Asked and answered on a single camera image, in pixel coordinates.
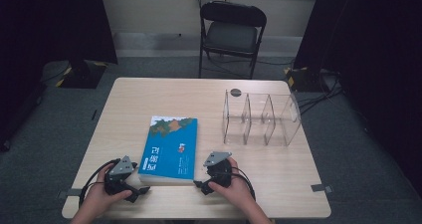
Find black stand base plate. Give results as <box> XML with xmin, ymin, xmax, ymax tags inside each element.
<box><xmin>283</xmin><ymin>66</ymin><xmax>330</xmax><ymax>93</ymax></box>
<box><xmin>57</xmin><ymin>60</ymin><xmax>109</xmax><ymax>90</ymax></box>

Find person's right hand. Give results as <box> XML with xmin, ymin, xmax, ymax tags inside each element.
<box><xmin>208</xmin><ymin>157</ymin><xmax>257</xmax><ymax>213</ymax></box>

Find black folding chair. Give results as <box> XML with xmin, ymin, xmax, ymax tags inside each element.
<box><xmin>198</xmin><ymin>0</ymin><xmax>268</xmax><ymax>80</ymax></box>

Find blue book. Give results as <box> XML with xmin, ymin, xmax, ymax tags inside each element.
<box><xmin>137</xmin><ymin>114</ymin><xmax>199</xmax><ymax>187</ymax></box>

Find clear acrylic book rack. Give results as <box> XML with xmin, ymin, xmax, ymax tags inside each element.
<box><xmin>222</xmin><ymin>89</ymin><xmax>303</xmax><ymax>147</ymax></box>

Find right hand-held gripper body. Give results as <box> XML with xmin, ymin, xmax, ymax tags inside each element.
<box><xmin>202</xmin><ymin>151</ymin><xmax>233</xmax><ymax>189</ymax></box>

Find black curtain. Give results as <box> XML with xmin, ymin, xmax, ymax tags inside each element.
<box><xmin>293</xmin><ymin>0</ymin><xmax>422</xmax><ymax>198</ymax></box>
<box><xmin>0</xmin><ymin>0</ymin><xmax>118</xmax><ymax>152</ymax></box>

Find black floor cables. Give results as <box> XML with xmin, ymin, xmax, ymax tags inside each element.
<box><xmin>295</xmin><ymin>70</ymin><xmax>344</xmax><ymax>116</ymax></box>

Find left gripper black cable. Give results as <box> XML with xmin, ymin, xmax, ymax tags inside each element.
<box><xmin>79</xmin><ymin>157</ymin><xmax>121</xmax><ymax>207</ymax></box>

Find person's left hand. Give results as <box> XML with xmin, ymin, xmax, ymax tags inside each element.
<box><xmin>84</xmin><ymin>179</ymin><xmax>133</xmax><ymax>217</ymax></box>

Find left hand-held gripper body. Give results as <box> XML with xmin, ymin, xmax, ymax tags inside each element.
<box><xmin>104</xmin><ymin>155</ymin><xmax>140</xmax><ymax>196</ymax></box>

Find grey tape strip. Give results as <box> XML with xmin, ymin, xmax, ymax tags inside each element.
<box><xmin>58</xmin><ymin>188</ymin><xmax>84</xmax><ymax>199</ymax></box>
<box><xmin>311</xmin><ymin>183</ymin><xmax>333</xmax><ymax>194</ymax></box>

